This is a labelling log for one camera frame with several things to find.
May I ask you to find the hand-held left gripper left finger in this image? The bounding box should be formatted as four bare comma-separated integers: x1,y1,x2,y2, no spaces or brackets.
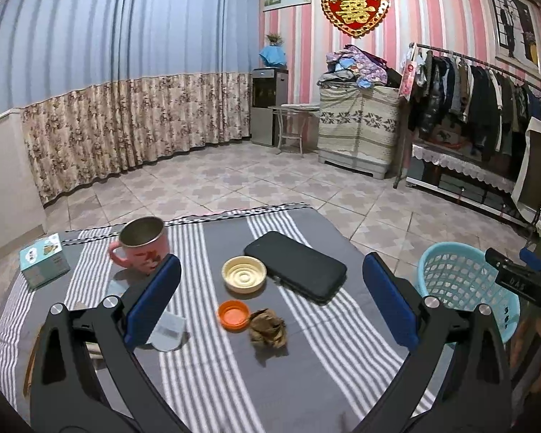
29,253,183,433

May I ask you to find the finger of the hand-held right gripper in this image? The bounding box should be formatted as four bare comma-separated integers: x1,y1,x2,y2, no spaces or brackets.
519,248,541,275
484,247,524,277

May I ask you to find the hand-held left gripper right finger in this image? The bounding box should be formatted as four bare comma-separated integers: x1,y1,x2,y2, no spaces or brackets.
361,253,512,433

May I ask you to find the clear plastic packaging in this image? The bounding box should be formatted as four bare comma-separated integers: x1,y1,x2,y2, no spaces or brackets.
106,280,190,353

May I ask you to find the teal plastic basket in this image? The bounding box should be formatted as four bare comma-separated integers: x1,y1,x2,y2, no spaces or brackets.
415,242,521,348

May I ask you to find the orange round lid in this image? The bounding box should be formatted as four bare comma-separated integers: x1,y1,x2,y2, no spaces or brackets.
217,300,251,331

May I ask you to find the cream round lid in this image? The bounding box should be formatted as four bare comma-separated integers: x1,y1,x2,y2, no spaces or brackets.
221,255,268,298

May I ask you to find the brown paper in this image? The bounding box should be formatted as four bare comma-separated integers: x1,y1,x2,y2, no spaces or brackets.
248,308,288,350

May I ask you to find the pink mug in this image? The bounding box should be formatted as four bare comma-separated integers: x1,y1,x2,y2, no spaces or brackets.
108,216,171,275

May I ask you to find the television with beige cover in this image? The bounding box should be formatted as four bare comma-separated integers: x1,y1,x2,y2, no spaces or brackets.
511,117,541,224

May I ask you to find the black zip case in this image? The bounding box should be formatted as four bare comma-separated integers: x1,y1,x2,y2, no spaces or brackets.
244,231,348,305

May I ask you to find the low cabinet with lace cloth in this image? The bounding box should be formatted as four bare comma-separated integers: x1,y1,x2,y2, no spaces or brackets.
406,142,539,226

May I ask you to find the grey striped tablecloth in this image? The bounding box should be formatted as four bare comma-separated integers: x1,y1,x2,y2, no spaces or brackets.
0,203,438,433

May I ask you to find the teal tissue box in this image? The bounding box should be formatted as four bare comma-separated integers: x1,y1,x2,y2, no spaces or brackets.
19,233,70,290

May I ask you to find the row of hanging clothes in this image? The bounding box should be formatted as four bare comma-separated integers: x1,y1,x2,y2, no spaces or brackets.
408,49,541,163

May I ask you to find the cloth covered cabinet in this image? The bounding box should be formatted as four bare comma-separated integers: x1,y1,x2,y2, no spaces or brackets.
318,85,400,180

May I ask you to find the pink gift bag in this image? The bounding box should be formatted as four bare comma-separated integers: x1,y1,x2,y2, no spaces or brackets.
399,49,418,100

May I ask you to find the small metal table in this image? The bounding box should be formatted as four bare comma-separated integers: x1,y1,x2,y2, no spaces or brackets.
268,104,321,156

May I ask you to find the metal clothes rack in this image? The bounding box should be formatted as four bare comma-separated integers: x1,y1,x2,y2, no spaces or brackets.
393,43,541,190

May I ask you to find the grey water dispenser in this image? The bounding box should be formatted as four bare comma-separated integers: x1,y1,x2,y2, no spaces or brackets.
251,67,289,147

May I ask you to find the pile of clothes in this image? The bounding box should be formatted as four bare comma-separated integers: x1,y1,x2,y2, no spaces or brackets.
318,45,404,88

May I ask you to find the blue and floral curtain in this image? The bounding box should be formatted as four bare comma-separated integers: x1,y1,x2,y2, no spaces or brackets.
0,0,261,208

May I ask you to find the framed wall poster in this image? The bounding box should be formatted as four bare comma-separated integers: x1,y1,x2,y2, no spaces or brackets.
483,0,541,82

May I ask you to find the red heart wall decoration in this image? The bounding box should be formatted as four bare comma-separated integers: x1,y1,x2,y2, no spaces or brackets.
321,0,391,38

